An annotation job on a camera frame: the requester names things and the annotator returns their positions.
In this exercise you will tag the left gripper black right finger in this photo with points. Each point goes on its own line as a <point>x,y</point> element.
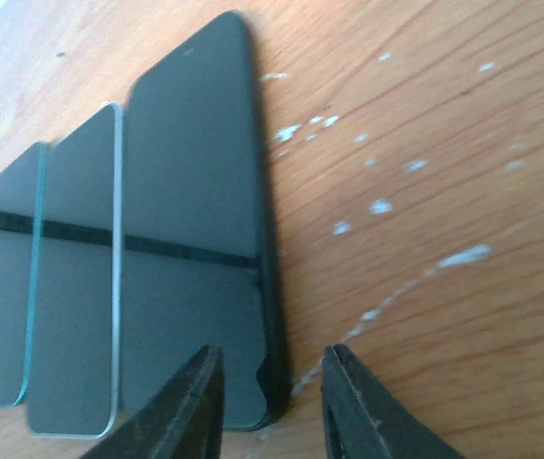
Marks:
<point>362,419</point>

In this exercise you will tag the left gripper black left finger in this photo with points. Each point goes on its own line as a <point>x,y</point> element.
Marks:
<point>183,420</point>

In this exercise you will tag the black phone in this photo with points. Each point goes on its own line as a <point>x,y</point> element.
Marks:
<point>200,257</point>
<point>19,197</point>

